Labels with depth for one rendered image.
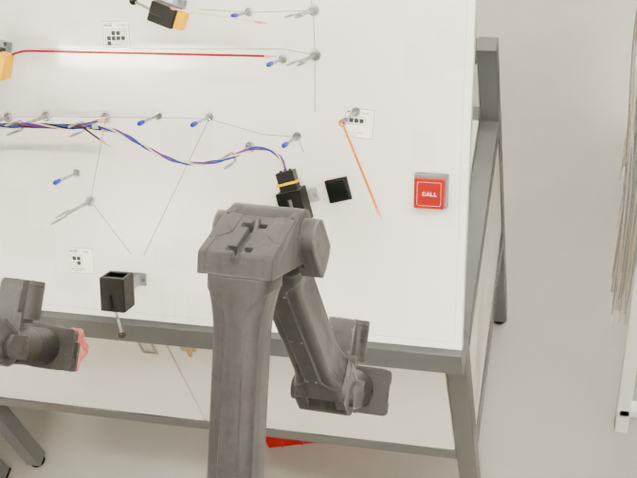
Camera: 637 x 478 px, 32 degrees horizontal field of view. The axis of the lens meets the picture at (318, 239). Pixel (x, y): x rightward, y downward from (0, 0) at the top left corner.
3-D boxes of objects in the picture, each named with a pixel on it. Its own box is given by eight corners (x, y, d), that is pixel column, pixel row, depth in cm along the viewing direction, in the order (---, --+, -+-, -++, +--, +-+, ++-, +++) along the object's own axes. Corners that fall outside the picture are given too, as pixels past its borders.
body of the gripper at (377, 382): (325, 361, 162) (313, 361, 155) (393, 371, 160) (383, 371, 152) (319, 406, 162) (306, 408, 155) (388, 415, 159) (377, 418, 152)
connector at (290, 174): (286, 199, 183) (282, 201, 181) (278, 171, 183) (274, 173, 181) (302, 194, 182) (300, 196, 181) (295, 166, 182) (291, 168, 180)
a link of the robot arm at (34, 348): (-16, 361, 161) (19, 366, 160) (-9, 314, 162) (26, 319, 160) (9, 361, 168) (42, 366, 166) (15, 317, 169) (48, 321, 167)
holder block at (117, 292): (125, 324, 204) (102, 343, 195) (122, 261, 201) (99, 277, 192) (148, 326, 203) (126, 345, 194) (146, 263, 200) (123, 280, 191)
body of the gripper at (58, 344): (23, 321, 175) (-2, 320, 168) (81, 329, 172) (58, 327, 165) (16, 362, 175) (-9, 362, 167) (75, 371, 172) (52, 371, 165)
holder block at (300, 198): (290, 221, 185) (283, 227, 182) (282, 189, 184) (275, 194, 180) (314, 216, 184) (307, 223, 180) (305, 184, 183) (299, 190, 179)
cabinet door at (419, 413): (454, 453, 229) (442, 358, 197) (205, 424, 242) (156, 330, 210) (456, 442, 230) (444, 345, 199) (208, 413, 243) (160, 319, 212)
